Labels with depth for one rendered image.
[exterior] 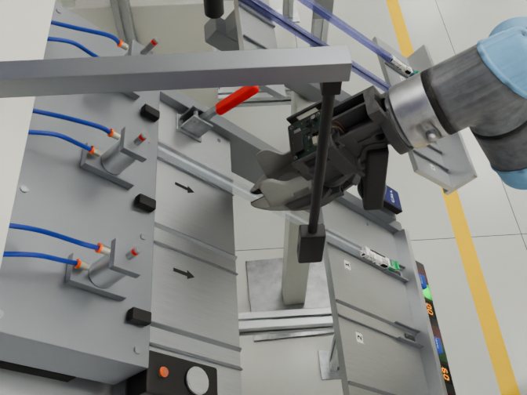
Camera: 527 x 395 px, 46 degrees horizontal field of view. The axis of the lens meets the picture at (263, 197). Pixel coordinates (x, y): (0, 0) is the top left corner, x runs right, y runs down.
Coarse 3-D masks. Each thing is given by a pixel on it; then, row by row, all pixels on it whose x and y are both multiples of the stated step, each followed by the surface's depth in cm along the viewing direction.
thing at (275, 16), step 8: (240, 0) 91; (248, 0) 92; (256, 0) 93; (256, 8) 93; (264, 8) 93; (272, 16) 94; (280, 16) 95; (280, 24) 96; (288, 24) 96; (296, 24) 98; (296, 32) 97; (304, 32) 98; (304, 40) 99; (312, 40) 99; (320, 40) 101; (352, 64) 104; (360, 72) 106; (368, 72) 107; (368, 80) 108; (376, 80) 108; (384, 88) 110
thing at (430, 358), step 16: (400, 240) 102; (400, 256) 100; (416, 272) 98; (416, 288) 96; (416, 304) 95; (416, 320) 94; (416, 336) 92; (432, 336) 91; (432, 352) 90; (432, 368) 89; (432, 384) 88
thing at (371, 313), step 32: (352, 224) 94; (352, 256) 90; (352, 288) 86; (384, 288) 92; (352, 320) 81; (384, 320) 88; (352, 352) 79; (384, 352) 84; (416, 352) 90; (352, 384) 75; (384, 384) 80; (416, 384) 86
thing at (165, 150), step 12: (168, 144) 69; (168, 156) 69; (180, 156) 70; (192, 168) 71; (204, 168) 72; (216, 180) 74; (228, 180) 74; (240, 192) 76; (252, 192) 77; (288, 216) 81; (300, 216) 82; (336, 240) 87; (348, 240) 89; (360, 252) 90
